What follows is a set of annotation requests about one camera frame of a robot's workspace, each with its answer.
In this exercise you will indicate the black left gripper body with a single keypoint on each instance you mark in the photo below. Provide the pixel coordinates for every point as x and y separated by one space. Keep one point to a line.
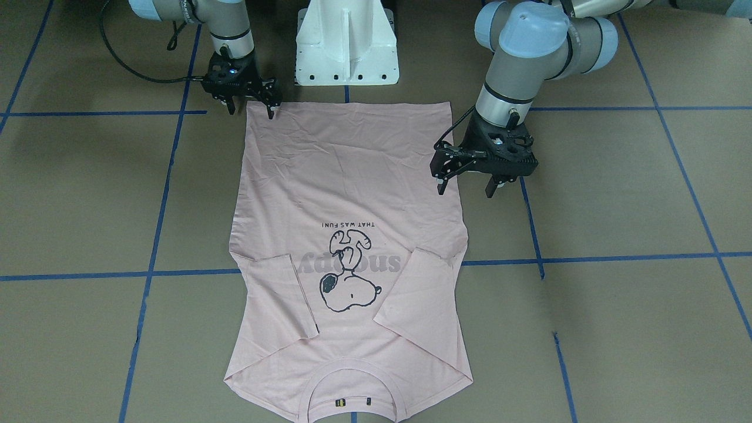
472 140

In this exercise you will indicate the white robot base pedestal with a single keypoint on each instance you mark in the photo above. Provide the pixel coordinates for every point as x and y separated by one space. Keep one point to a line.
351 43

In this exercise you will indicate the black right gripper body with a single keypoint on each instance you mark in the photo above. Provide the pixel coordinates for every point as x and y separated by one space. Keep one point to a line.
251 71

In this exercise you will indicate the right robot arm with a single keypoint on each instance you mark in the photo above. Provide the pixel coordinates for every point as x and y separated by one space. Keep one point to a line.
227 21

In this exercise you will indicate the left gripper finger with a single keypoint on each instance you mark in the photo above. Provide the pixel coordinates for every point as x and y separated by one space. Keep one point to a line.
442 183
494 183

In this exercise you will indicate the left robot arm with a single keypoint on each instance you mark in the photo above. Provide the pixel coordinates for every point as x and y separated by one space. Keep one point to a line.
531 42

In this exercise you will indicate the pink Snoopy t-shirt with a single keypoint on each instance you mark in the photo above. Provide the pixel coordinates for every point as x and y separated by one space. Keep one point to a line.
350 258

